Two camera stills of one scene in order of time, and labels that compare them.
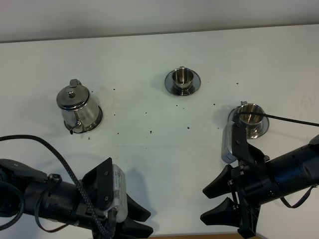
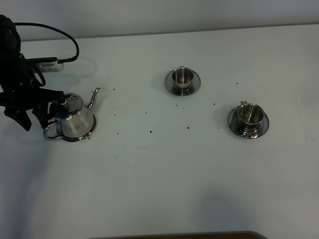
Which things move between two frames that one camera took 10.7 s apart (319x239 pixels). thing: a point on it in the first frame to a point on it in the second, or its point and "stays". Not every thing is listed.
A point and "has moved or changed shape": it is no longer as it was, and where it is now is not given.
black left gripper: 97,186 to 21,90
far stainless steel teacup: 182,77 stays
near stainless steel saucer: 233,115 stays
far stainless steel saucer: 170,86 stays
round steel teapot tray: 81,130 to 73,139
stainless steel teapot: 79,114 has moved or changed shape
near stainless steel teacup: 252,121 stays
